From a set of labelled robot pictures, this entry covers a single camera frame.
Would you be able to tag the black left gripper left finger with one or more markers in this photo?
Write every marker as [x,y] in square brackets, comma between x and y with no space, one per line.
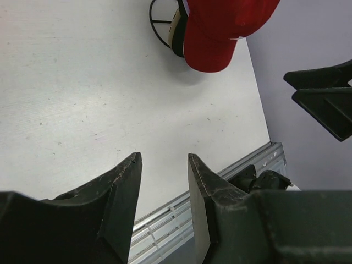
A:
[90,224]

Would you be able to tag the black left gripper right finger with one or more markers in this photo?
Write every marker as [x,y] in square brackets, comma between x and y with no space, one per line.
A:
[266,225]

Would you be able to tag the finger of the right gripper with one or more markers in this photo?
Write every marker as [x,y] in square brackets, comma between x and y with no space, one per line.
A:
[331,107]
[328,77]

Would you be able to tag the red baseball cap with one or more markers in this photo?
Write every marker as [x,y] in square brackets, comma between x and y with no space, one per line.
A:
[214,27]

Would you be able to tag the black baseball cap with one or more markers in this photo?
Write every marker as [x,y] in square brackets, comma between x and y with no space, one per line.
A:
[178,41]

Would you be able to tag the beige baseball cap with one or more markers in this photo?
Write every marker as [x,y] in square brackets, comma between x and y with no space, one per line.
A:
[174,23]

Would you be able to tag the aluminium rail frame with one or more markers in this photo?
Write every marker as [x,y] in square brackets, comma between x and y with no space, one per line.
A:
[169,228]

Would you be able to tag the black wire hat stand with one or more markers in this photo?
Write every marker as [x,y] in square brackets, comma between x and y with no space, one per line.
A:
[184,11]

